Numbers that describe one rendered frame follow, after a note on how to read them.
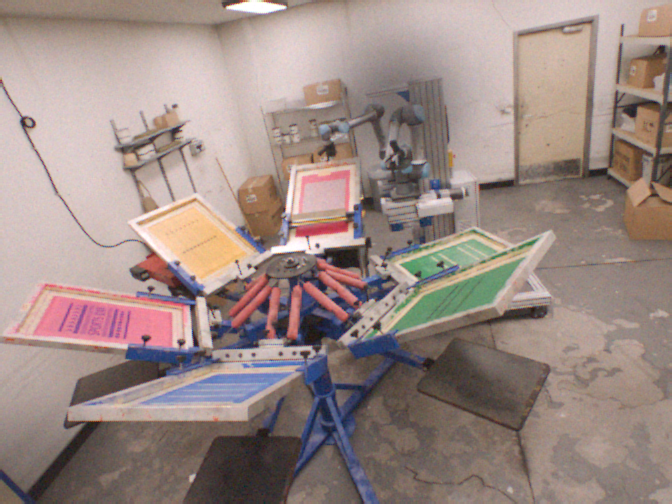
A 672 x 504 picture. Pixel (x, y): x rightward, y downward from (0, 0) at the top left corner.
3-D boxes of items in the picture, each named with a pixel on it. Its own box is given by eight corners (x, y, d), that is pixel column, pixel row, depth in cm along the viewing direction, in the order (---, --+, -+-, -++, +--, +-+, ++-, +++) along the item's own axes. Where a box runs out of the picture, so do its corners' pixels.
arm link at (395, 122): (387, 105, 308) (378, 167, 298) (401, 103, 303) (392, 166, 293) (392, 113, 318) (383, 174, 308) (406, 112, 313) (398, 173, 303)
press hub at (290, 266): (313, 405, 321) (268, 246, 264) (364, 404, 312) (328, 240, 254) (301, 449, 287) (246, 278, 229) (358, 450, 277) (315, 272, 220)
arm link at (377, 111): (392, 115, 351) (344, 137, 335) (384, 115, 360) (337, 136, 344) (388, 101, 346) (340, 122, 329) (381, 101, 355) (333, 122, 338)
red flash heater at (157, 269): (138, 275, 352) (132, 262, 347) (185, 251, 382) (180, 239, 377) (175, 290, 313) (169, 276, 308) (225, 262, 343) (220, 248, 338)
